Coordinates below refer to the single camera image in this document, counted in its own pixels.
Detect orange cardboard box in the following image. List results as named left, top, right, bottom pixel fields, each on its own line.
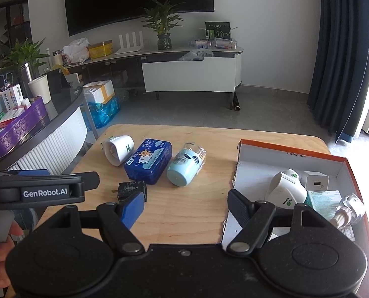
left=222, top=139, right=369, bottom=255

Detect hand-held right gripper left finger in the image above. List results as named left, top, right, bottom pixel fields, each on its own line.
left=56, top=190, right=145, bottom=254

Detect green black box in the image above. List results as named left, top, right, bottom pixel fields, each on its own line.
left=205, top=22, right=231, bottom=40

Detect white blue medicine box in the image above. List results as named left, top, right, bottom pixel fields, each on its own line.
left=1, top=84, right=22, bottom=111

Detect clear toothpick container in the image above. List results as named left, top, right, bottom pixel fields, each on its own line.
left=166, top=142, right=208, bottom=188

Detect white paper cup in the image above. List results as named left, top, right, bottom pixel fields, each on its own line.
left=28, top=74, right=52, bottom=105

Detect white router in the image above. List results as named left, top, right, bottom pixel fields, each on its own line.
left=114, top=32, right=145, bottom=55

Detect dark blue curtain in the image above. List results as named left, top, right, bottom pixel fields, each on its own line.
left=306, top=0, right=369, bottom=145

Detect red white medicine box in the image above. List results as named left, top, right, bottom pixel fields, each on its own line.
left=0, top=106, right=27, bottom=128

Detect cardboard box with yellow tape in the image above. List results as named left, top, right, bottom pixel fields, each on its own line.
left=83, top=80, right=115, bottom=103

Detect dark wall shelf unit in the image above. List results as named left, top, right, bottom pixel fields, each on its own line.
left=0, top=0, right=30, bottom=78

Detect leafy green houseplant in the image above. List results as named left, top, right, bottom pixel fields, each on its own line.
left=0, top=38, right=50, bottom=75

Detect potted bamboo in dark vase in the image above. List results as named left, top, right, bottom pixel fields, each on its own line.
left=141, top=0, right=185, bottom=50

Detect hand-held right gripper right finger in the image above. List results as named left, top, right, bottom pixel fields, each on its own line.
left=226, top=189, right=334, bottom=255

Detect yellow tin box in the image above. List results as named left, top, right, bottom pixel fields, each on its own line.
left=88, top=40, right=113, bottom=59

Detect black tube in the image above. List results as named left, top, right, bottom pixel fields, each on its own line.
left=229, top=91, right=243, bottom=112

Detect black charger plug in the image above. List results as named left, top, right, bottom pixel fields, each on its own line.
left=111, top=182, right=148, bottom=204

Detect clear plastic organizer tray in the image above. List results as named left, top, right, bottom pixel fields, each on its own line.
left=189, top=39, right=215, bottom=50
left=214, top=38, right=237, bottom=50

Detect white plug-in device green button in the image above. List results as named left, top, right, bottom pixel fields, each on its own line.
left=102, top=134, right=136, bottom=167
left=264, top=169, right=308, bottom=212

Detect steel thermos bottle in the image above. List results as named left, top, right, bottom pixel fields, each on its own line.
left=21, top=63, right=36, bottom=99

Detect blue tissue pack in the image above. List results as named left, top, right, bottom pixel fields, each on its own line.
left=124, top=139, right=173, bottom=186

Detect white USB charger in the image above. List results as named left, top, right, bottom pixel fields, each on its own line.
left=303, top=174, right=330, bottom=192

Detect black tabletop device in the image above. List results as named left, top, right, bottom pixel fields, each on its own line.
left=47, top=68, right=72, bottom=95

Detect white teal medicine box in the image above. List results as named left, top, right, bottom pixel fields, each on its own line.
left=306, top=190, right=343, bottom=221

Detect purple tin box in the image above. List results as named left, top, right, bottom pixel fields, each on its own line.
left=0, top=96, right=50, bottom=159

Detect blue plastic bag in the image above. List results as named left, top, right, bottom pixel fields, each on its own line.
left=79, top=96, right=122, bottom=130

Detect black handled scissors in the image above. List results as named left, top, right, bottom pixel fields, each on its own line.
left=0, top=72, right=14, bottom=88

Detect white plastic bag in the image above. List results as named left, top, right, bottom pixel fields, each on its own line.
left=62, top=37, right=91, bottom=64

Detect clear bottle with white cap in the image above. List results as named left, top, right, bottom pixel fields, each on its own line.
left=330, top=193, right=367, bottom=229

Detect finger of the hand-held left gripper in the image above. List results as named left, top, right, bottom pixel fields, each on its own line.
left=17, top=169, right=50, bottom=177
left=52, top=171, right=100, bottom=198

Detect clear crumpled plastic bag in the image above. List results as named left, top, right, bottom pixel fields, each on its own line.
left=177, top=48, right=215, bottom=62

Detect white TV cabinet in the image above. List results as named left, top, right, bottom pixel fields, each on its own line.
left=52, top=45, right=245, bottom=101

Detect round side table ribbed white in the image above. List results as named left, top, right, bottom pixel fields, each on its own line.
left=0, top=87, right=89, bottom=177

